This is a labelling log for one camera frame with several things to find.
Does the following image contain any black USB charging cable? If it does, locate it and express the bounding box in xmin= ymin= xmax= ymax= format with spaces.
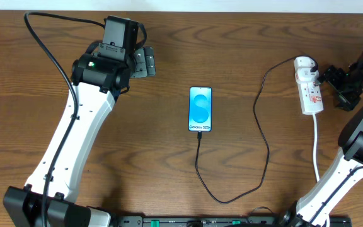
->
xmin=195 ymin=54 xmax=320 ymax=205

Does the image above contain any white power strip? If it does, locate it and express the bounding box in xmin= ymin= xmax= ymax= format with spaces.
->
xmin=294 ymin=55 xmax=323 ymax=115

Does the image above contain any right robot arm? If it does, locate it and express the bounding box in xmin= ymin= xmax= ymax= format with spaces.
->
xmin=275 ymin=51 xmax=363 ymax=226

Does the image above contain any white USB charger plug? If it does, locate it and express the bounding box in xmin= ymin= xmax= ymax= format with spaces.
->
xmin=295 ymin=67 xmax=319 ymax=84

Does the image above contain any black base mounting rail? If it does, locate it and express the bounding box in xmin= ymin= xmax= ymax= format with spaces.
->
xmin=112 ymin=215 xmax=352 ymax=227

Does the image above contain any blue Samsung Galaxy smartphone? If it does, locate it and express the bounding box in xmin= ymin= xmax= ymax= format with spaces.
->
xmin=188 ymin=86 xmax=212 ymax=132

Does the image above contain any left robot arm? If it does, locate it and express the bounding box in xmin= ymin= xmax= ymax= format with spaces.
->
xmin=3 ymin=16 xmax=156 ymax=226

